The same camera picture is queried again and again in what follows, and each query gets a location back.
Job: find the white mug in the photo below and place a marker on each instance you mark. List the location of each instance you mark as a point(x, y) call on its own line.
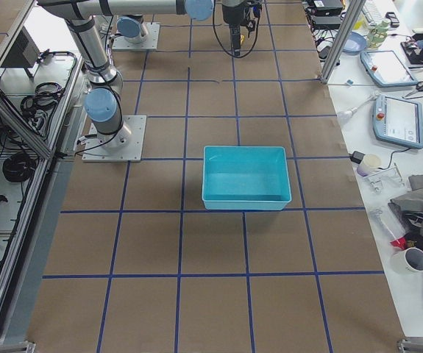
point(408, 261)

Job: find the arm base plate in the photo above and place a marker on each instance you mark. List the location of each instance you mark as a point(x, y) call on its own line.
point(133, 36)
point(127, 145)

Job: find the black scissors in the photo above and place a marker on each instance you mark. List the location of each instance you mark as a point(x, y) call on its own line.
point(417, 89)

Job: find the paper cup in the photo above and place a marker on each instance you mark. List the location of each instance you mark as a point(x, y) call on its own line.
point(368, 165)

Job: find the turquoise plastic bin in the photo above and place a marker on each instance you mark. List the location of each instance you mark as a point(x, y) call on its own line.
point(245, 178)

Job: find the lower teach pendant tablet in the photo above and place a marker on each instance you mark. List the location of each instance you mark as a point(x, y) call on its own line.
point(398, 121)

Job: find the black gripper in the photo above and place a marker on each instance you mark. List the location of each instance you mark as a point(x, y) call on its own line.
point(230, 15)

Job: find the aluminium frame post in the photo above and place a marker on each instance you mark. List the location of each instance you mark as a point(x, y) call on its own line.
point(353, 11)

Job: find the teach pendant tablet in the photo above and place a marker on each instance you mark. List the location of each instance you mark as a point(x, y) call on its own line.
point(398, 121)
point(386, 69)

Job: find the blue plastic plate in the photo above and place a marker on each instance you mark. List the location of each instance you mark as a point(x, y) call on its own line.
point(355, 44)

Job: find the upper teach pendant tablet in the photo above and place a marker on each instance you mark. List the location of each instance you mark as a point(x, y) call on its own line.
point(386, 69)

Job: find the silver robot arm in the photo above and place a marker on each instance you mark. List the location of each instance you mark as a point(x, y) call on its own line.
point(102, 104)
point(202, 10)

